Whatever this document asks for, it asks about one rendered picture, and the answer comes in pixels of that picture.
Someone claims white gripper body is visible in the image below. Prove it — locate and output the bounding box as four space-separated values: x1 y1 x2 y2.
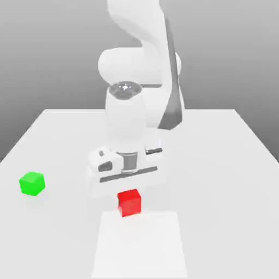
87 160 167 200

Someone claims small red cube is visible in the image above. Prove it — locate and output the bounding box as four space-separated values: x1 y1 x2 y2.
117 189 142 218

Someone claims small green cube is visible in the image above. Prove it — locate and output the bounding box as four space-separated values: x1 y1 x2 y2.
19 171 46 197

